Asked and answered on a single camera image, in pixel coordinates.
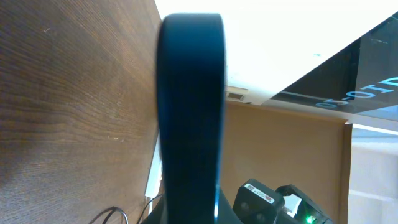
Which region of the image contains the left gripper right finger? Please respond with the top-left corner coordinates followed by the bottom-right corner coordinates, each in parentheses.
top-left (217, 189), bottom-right (243, 224)

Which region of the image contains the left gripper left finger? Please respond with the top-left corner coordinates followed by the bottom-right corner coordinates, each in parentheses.
top-left (141, 196), bottom-right (168, 224)

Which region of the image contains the black USB charging cable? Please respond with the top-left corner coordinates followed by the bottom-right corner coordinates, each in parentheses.
top-left (88, 192), bottom-right (164, 224)

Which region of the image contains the blue Galaxy smartphone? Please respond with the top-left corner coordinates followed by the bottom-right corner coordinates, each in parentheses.
top-left (156, 14), bottom-right (225, 223)

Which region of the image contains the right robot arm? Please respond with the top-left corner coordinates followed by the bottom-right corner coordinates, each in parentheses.
top-left (233, 179), bottom-right (334, 224)

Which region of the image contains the dark monitor screen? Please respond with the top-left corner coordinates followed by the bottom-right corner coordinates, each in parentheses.
top-left (273, 14), bottom-right (397, 121)

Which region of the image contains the white wall control panel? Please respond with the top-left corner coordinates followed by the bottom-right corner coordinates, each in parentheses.
top-left (225, 86), bottom-right (265, 105)

